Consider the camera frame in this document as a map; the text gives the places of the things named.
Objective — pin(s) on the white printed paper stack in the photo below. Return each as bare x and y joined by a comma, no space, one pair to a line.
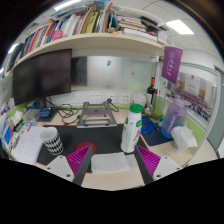
30,146

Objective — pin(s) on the white wall socket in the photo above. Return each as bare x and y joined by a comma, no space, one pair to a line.
125,98
95,98
111,97

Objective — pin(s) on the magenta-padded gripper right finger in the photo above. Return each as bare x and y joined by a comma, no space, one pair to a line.
165,166

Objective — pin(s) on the dark wine bottle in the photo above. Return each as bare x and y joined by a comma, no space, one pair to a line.
151,90

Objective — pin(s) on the group photo poster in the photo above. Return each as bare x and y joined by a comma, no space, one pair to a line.
196,96

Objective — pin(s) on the crumpled white tissue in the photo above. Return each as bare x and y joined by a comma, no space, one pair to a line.
182,138

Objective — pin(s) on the white lidded jar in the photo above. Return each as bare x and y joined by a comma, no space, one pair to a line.
139,100

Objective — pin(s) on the beige shelf with books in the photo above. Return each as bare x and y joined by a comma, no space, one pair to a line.
93,41

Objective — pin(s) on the green drinking glass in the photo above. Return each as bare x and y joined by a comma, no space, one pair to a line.
157,110

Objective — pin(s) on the purple hanging banner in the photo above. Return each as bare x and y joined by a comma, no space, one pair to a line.
172,65

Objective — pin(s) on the grey metal laptop stand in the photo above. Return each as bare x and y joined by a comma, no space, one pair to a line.
96,119

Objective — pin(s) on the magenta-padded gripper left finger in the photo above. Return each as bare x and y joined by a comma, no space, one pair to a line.
60,165

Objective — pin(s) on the clear plastic box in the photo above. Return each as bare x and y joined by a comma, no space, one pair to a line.
31,116

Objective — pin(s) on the white tissues green pack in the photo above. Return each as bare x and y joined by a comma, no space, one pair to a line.
15,120

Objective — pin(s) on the black desk mat red edge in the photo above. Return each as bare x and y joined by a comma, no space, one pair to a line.
100,136

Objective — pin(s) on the rectangular ceiling light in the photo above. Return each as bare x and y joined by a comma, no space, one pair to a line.
180,26

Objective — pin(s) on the black white checkered mug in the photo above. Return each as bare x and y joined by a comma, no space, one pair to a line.
53,141

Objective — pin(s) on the purple translucent water bottle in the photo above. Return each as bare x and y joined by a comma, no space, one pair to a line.
173,120

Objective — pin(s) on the black computer monitor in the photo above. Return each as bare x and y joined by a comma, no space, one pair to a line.
43,76

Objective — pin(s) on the dark blue mat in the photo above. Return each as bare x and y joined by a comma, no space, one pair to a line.
156,138

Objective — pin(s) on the white drink bottle green cap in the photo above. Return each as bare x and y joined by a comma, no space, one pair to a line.
130,133

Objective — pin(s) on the small blue device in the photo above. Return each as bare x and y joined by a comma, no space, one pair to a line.
46,113

